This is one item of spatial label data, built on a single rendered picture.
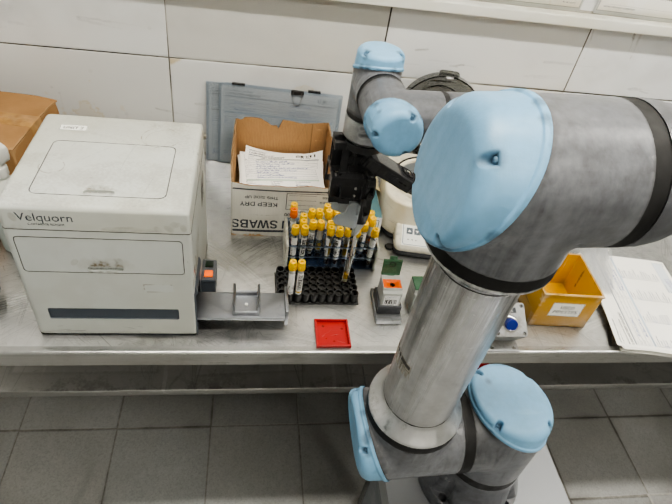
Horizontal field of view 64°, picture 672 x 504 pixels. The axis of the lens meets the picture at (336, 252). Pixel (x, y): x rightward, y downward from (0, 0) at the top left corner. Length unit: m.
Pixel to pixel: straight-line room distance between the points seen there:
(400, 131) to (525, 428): 0.41
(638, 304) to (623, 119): 1.02
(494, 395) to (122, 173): 0.66
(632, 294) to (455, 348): 0.96
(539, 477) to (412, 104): 0.61
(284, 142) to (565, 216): 1.11
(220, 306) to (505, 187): 0.77
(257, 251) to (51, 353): 0.46
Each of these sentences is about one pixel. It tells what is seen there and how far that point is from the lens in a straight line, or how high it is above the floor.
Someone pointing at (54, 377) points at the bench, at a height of 0.27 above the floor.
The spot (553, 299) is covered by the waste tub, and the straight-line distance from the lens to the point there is 1.20.
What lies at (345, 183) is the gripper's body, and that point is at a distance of 0.93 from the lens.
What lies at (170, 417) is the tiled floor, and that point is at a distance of 1.99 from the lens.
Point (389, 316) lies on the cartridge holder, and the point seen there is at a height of 0.89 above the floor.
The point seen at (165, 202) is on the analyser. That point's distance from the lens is 0.87.
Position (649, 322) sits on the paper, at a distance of 1.39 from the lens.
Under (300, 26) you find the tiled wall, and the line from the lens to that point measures 1.39.
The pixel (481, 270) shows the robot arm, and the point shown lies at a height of 1.44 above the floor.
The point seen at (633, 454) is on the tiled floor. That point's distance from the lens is 2.37.
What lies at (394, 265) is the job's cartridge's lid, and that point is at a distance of 1.10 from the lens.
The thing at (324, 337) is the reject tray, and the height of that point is 0.88.
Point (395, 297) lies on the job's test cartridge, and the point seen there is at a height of 0.93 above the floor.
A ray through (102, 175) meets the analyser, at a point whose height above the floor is 1.17.
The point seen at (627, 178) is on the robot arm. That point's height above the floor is 1.53.
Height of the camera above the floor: 1.71
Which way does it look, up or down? 42 degrees down
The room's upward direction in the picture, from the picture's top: 10 degrees clockwise
